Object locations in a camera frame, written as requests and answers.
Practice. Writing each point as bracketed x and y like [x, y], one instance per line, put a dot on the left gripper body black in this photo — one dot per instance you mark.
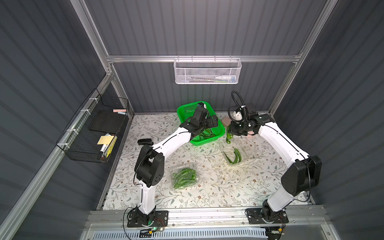
[206, 123]

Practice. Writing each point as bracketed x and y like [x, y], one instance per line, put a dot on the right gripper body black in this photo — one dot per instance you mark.
[236, 128]

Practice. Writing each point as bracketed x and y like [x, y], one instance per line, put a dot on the green plastic basket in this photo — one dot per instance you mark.
[187, 110]

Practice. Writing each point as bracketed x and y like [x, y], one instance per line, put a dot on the clear pepper container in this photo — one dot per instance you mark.
[247, 155]
[177, 169]

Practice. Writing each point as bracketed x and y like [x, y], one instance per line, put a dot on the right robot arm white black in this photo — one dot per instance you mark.
[303, 171]

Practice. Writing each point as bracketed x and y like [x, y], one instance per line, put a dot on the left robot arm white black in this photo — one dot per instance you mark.
[150, 165]

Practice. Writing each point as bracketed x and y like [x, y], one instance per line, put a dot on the pink pencil case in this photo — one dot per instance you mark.
[226, 121]

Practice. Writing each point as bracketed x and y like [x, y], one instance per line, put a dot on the black stapler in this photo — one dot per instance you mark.
[145, 141]

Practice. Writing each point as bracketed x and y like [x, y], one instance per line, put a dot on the yellow marker in basket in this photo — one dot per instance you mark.
[107, 149]

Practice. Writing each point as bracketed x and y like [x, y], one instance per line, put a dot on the pink eraser in basket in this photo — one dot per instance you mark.
[119, 111]

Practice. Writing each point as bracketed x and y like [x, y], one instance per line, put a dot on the black notebook in basket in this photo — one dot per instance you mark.
[106, 122]

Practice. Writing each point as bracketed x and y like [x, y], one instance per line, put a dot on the yellow sticky note pad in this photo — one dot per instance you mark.
[105, 140]

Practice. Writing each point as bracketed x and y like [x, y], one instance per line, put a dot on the white wire mesh basket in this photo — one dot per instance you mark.
[207, 71]

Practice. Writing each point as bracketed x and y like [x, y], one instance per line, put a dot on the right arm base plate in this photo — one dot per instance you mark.
[265, 216]

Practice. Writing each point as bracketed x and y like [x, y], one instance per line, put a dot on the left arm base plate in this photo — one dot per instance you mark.
[136, 219]

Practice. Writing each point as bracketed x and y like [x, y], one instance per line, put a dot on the black wire wall basket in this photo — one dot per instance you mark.
[94, 133]

